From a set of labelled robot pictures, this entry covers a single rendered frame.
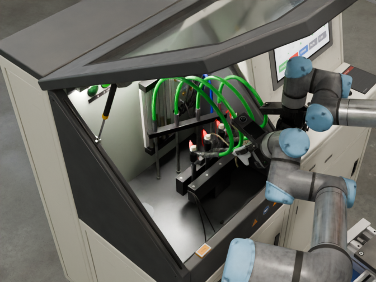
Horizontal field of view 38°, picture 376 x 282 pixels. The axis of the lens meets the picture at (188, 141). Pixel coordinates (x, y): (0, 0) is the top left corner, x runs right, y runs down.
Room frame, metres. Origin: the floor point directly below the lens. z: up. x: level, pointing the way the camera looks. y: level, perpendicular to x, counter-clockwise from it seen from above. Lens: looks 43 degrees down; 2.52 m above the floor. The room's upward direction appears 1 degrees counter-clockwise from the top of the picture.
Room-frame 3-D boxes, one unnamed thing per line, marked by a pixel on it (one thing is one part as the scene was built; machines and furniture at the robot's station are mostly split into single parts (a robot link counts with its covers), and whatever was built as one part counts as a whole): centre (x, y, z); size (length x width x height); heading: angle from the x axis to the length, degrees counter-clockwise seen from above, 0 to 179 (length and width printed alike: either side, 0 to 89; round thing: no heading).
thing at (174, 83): (1.78, 0.01, 1.21); 0.13 x 0.03 x 0.31; 137
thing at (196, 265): (1.26, -0.19, 0.87); 0.62 x 0.04 x 0.16; 137
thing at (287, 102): (1.30, -0.33, 1.46); 0.08 x 0.08 x 0.05
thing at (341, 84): (1.25, -0.42, 1.54); 0.11 x 0.11 x 0.08; 67
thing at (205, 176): (1.51, -0.10, 0.91); 0.34 x 0.10 x 0.15; 137
